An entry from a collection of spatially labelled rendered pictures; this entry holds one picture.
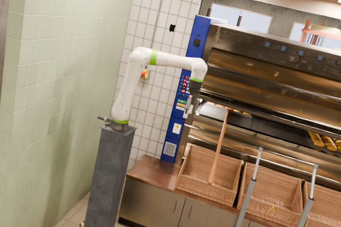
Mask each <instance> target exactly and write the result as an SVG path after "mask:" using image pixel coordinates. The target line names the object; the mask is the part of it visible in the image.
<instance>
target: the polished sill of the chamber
mask: <svg viewBox="0 0 341 227"><path fill-rule="evenodd" d="M193 117H194V118H197V119H200V120H204V121H207V122H210V123H214V124H217V125H220V126H223V124H224V121H222V120H219V119H215V118H212V117H208V116H205V115H202V114H199V113H196V112H195V113H194V116H193ZM226 127H227V128H230V129H233V130H237V131H240V132H244V133H247V134H250V135H253V136H257V137H260V138H263V139H267V140H270V141H273V142H276V143H280V144H283V145H286V146H290V147H293V148H296V149H299V150H303V151H305V152H309V153H312V154H316V155H319V156H322V157H326V158H329V159H332V160H336V161H339V162H341V156H338V155H335V154H331V153H328V152H325V151H322V150H319V149H316V148H312V147H309V146H306V145H302V144H299V143H296V142H292V141H289V140H286V139H282V138H278V137H275V136H272V135H269V134H265V133H262V132H259V131H255V130H252V129H249V128H245V127H242V126H239V125H235V124H232V123H229V122H227V124H226Z"/></svg>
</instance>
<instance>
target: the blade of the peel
mask: <svg viewBox="0 0 341 227"><path fill-rule="evenodd" d="M207 102H208V101H207ZM207 102H206V104H205V105H207V106H211V107H214V108H218V109H221V110H224V111H227V109H226V108H225V107H224V108H222V107H219V106H216V105H212V104H209V103H207ZM230 112H231V113H234V114H237V115H241V116H244V117H248V118H252V114H251V115H246V114H244V113H240V112H237V111H233V110H230Z"/></svg>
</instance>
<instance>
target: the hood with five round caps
mask: <svg viewBox="0 0 341 227"><path fill-rule="evenodd" d="M212 47H214V48H218V49H221V50H225V51H230V52H234V53H237V54H241V55H245V56H249V57H253V58H257V59H260V60H264V61H268V62H272V63H276V64H280V65H283V66H287V67H291V68H295V69H299V70H303V71H307V72H311V73H315V74H318V75H322V76H325V77H329V78H333V79H337V80H341V56H338V55H334V54H330V53H326V52H322V51H318V50H314V49H310V48H306V47H302V46H298V45H294V44H290V43H286V42H282V41H277V40H273V39H269V38H266V37H262V36H258V35H254V34H250V33H246V32H242V31H238V30H234V29H230V28H226V27H222V26H217V29H216V33H215V37H214V41H213V45H212Z"/></svg>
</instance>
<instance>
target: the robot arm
mask: <svg viewBox="0 0 341 227"><path fill-rule="evenodd" d="M145 65H156V66H168V67H176V68H181V69H186V70H190V71H192V72H191V77H190V81H188V82H187V83H188V86H189V90H188V92H189V93H191V94H190V95H189V97H188V100H187V103H186V106H185V108H184V109H185V111H184V115H183V118H187V117H188V114H191V112H192V109H193V106H194V101H195V95H196V94H198V93H199V90H200V89H201V87H203V86H202V83H203V79H204V76H205V74H206V72H207V70H208V67H207V65H206V63H205V61H204V60H203V59H201V58H191V57H183V56H177V55H173V54H169V53H165V52H162V51H158V50H154V49H149V48H144V47H137V48H135V49H134V51H133V52H132V53H131V54H130V56H129V60H128V65H127V69H126V73H125V77H124V81H123V84H122V87H121V89H120V92H119V95H118V97H117V99H116V101H115V104H114V106H113V108H112V110H111V116H109V117H105V118H103V117H100V116H98V117H97V118H98V119H101V120H103V121H104V122H105V126H110V127H111V128H112V129H113V130H116V131H122V132H124V131H128V130H129V125H128V122H129V119H130V115H131V110H132V105H133V100H132V99H133V95H134V92H135V89H136V86H137V83H138V81H139V78H140V76H141V73H142V71H143V69H144V67H145Z"/></svg>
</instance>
